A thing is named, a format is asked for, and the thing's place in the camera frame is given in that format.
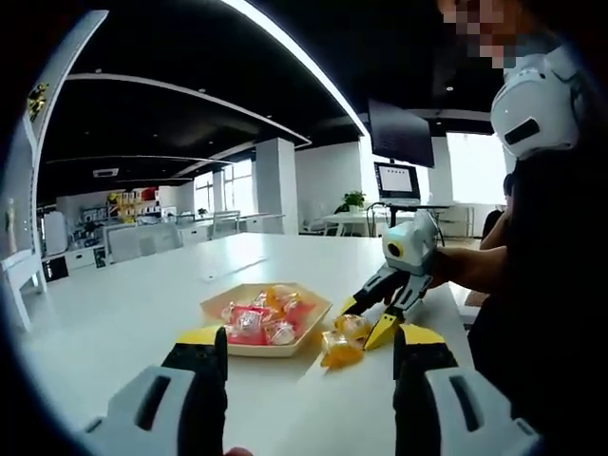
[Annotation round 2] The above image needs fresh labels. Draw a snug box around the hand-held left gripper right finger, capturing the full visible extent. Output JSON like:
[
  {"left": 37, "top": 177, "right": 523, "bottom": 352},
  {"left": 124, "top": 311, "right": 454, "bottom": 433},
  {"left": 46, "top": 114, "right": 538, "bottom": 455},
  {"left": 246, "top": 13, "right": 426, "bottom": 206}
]
[{"left": 392, "top": 323, "right": 542, "bottom": 456}]

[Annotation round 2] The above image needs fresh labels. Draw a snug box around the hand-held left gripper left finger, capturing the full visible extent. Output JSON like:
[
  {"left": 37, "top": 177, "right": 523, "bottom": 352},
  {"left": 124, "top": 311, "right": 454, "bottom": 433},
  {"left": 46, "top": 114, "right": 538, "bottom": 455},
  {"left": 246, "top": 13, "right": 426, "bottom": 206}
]
[{"left": 83, "top": 325, "right": 230, "bottom": 456}]

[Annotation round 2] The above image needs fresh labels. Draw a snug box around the beige hexagonal bowl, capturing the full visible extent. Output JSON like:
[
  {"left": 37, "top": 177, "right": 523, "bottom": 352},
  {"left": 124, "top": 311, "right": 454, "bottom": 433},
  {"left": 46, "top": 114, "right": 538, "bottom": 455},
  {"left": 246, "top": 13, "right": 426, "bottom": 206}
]
[{"left": 199, "top": 282, "right": 333, "bottom": 358}]

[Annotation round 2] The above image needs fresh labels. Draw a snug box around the person's right hand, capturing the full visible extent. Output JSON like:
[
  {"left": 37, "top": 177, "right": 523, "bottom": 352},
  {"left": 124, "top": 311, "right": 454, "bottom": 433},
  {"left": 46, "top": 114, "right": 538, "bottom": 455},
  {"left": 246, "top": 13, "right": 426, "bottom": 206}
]
[{"left": 427, "top": 246, "right": 457, "bottom": 289}]

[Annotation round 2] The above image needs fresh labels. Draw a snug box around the white background desk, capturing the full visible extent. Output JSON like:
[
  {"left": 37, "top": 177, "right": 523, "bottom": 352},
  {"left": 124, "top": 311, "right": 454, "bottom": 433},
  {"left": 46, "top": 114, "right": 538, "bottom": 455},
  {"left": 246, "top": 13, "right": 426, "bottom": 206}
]
[{"left": 321, "top": 211, "right": 395, "bottom": 238}]

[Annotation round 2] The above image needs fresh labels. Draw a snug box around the potted plant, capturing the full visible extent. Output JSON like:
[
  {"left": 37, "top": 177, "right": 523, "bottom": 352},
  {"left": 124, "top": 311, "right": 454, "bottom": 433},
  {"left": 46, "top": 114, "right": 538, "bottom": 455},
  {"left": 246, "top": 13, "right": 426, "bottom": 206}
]
[{"left": 342, "top": 189, "right": 367, "bottom": 214}]

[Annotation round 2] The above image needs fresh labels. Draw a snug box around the white table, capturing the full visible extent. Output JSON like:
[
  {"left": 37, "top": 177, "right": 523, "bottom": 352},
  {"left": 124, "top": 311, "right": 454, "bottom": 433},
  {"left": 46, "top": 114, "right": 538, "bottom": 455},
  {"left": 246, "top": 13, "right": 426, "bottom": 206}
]
[{"left": 13, "top": 231, "right": 476, "bottom": 456}]

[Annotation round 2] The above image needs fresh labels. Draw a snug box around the black hanging screen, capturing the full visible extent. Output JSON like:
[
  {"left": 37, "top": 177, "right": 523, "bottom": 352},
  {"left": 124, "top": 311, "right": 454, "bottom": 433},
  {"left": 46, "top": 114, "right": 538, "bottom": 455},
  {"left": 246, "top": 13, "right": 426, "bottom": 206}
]
[{"left": 368, "top": 98, "right": 436, "bottom": 168}]

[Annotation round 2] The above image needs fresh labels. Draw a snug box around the translucent white panel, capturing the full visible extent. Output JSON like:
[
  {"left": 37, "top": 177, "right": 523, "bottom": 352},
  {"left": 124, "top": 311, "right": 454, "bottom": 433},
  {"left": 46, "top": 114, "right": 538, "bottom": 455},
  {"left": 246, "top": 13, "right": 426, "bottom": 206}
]
[{"left": 104, "top": 222, "right": 184, "bottom": 263}]

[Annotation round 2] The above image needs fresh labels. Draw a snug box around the person's black-clothed torso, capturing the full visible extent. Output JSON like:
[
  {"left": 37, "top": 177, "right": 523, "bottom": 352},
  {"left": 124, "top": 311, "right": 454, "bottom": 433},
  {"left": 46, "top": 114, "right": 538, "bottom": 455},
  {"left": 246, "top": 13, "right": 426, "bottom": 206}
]
[{"left": 467, "top": 151, "right": 608, "bottom": 428}]

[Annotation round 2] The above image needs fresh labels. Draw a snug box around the white chair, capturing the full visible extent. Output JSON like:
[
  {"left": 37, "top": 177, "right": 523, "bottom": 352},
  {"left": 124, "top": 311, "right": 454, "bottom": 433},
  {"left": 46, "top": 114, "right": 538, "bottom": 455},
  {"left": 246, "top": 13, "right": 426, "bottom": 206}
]
[{"left": 211, "top": 210, "right": 241, "bottom": 240}]

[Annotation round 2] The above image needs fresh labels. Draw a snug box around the white low cabinet row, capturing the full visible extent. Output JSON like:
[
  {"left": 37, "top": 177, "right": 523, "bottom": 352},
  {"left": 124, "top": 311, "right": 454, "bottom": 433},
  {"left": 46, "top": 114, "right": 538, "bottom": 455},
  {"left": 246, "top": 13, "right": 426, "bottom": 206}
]
[{"left": 42, "top": 244, "right": 113, "bottom": 281}]

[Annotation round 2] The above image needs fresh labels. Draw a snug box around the white chest-worn device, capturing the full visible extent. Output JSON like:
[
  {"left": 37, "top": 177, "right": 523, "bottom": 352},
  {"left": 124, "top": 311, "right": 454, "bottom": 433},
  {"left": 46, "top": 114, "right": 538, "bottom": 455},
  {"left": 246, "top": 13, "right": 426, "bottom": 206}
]
[{"left": 489, "top": 45, "right": 588, "bottom": 161}]

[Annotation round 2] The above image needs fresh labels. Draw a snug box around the yellow display figure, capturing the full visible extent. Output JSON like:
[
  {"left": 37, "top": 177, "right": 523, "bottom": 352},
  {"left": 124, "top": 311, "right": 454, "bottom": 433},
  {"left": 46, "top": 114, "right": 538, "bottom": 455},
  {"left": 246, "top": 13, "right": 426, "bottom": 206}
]
[{"left": 106, "top": 191, "right": 137, "bottom": 223}]

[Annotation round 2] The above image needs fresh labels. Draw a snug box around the white display shelf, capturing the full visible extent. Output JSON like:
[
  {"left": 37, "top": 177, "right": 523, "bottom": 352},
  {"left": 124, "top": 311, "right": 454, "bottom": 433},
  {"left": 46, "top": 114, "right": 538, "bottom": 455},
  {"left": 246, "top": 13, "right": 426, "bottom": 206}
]
[{"left": 0, "top": 9, "right": 111, "bottom": 333}]

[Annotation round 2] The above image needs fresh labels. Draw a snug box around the white box appliance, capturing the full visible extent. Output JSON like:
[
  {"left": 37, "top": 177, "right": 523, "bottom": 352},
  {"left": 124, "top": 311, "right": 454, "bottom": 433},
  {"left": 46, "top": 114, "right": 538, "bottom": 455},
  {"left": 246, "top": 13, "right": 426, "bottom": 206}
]
[{"left": 42, "top": 211, "right": 67, "bottom": 257}]

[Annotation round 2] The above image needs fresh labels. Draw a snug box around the white bottle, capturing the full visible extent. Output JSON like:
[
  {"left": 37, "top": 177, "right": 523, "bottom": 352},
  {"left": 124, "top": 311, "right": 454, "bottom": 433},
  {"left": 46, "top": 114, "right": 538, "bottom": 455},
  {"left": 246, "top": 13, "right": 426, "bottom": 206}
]
[{"left": 4, "top": 198, "right": 19, "bottom": 254}]

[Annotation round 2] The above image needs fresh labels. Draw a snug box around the black yellow snack bag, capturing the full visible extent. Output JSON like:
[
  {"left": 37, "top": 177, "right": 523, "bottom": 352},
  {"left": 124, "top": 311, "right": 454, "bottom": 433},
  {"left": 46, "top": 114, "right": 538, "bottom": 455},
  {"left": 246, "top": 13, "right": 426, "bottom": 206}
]
[{"left": 26, "top": 83, "right": 51, "bottom": 123}]

